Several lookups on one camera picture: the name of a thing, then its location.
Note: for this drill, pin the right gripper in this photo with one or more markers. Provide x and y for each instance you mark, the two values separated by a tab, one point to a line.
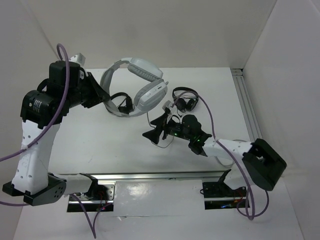
154	134

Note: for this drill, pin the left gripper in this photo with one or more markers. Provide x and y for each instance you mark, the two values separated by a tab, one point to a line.
96	97

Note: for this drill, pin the white grey headphones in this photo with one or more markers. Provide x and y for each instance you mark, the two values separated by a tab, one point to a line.
147	98

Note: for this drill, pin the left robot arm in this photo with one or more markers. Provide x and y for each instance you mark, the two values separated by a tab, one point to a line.
42	112

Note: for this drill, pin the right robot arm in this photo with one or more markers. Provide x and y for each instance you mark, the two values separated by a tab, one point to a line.
260	163

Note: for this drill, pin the black headphones left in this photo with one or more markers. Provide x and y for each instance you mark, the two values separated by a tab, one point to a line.
126	106

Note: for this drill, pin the black headphones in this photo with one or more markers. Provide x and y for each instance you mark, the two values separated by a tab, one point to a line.
126	106
187	101

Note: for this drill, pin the black headphones right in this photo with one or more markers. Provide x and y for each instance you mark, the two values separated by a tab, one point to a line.
187	101

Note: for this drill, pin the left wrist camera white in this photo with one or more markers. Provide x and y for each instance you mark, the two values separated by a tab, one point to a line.
78	58

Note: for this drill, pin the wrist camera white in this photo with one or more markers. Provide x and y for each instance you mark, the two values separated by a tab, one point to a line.
168	108
78	58

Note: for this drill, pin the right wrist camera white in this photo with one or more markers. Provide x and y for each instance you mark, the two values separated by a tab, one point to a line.
168	108

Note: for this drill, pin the aluminium rail front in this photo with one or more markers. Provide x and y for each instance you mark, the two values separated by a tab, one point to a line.
157	176

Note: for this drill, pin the aluminium rail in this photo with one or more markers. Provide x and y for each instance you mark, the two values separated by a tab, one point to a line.
248	111
157	176

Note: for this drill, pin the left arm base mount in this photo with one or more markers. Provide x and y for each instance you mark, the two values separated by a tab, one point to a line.
104	199

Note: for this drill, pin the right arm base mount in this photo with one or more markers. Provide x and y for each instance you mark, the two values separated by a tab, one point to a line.
218	196

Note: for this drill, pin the aluminium rail right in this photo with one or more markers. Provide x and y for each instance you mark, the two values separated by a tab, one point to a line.
248	111

